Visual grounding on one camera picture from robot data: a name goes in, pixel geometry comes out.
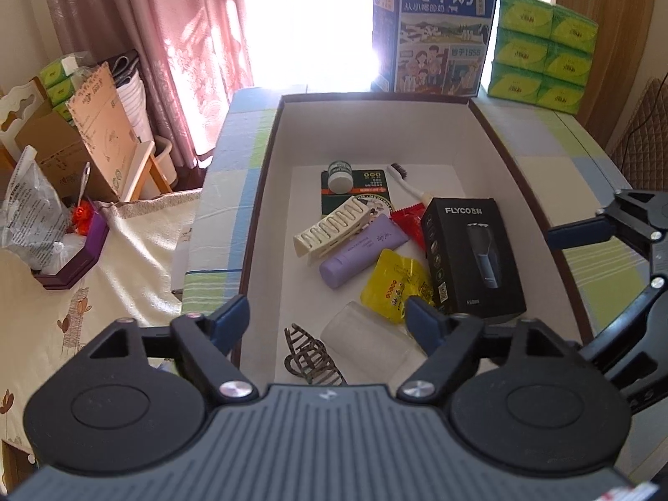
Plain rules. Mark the clear plastic bag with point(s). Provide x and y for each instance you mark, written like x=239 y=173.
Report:
x=28 y=209

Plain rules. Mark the black shaver box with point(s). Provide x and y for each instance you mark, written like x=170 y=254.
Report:
x=469 y=261

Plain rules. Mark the red snack packet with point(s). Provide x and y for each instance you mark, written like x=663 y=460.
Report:
x=409 y=222

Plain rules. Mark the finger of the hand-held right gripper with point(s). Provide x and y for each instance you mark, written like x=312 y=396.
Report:
x=621 y=321
x=579 y=232

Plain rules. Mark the brown quilted chair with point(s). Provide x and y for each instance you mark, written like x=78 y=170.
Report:
x=644 y=130

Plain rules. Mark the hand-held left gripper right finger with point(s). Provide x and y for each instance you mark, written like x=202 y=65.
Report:
x=422 y=323

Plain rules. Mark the cream embroidered cloth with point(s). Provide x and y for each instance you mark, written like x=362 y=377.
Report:
x=104 y=297

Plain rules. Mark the brown cardboard carton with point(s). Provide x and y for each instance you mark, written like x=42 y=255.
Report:
x=57 y=156

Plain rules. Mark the green tissue box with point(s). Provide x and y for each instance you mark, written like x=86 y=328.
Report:
x=57 y=83

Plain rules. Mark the purple box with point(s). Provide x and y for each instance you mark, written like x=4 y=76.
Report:
x=78 y=261

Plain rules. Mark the brown claw hair clip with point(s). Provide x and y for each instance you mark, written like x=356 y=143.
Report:
x=310 y=357

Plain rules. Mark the brown cardboard box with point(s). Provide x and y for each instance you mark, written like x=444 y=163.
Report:
x=292 y=130

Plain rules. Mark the stack of green tissue packs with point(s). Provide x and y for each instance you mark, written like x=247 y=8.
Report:
x=543 y=52

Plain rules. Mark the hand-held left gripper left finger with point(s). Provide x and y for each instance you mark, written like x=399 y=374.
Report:
x=232 y=318

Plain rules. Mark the white carved wooden chair back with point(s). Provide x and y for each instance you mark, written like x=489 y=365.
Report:
x=18 y=109

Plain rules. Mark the blue printed milk carton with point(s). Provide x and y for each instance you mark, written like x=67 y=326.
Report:
x=443 y=31

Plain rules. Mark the green printed card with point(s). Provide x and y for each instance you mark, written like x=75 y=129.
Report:
x=373 y=190

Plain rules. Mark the white toothbrush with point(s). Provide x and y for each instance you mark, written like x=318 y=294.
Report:
x=409 y=185

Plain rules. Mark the clear plastic bottle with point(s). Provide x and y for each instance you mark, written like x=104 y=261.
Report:
x=365 y=342

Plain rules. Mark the pink curtain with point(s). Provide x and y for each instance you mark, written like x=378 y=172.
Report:
x=172 y=36

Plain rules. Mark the wooden wardrobe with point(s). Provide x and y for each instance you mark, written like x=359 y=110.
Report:
x=605 y=21

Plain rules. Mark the tan cardboard flap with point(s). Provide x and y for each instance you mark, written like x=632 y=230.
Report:
x=99 y=125

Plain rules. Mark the purple tube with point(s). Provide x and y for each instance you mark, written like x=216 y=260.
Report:
x=360 y=253

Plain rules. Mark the small green white jar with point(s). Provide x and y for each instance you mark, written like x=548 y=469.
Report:
x=340 y=178

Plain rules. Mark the yellow snack packet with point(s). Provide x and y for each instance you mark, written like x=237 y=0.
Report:
x=394 y=284

